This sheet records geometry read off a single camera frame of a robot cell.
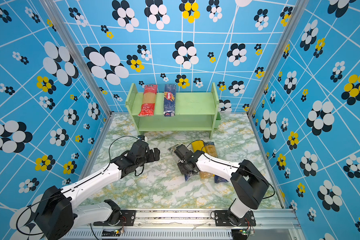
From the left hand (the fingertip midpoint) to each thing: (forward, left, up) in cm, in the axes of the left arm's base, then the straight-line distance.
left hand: (155, 151), depth 85 cm
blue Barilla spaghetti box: (+29, -8, +19) cm, 35 cm away
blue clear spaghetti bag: (+6, -34, -8) cm, 35 cm away
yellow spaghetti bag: (+11, -26, -10) cm, 30 cm away
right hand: (-5, -17, -8) cm, 20 cm away
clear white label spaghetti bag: (+7, -9, -9) cm, 14 cm away
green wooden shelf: (+17, -22, +16) cm, 32 cm away
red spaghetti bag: (+26, +4, +17) cm, 31 cm away
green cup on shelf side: (+16, -37, +7) cm, 40 cm away
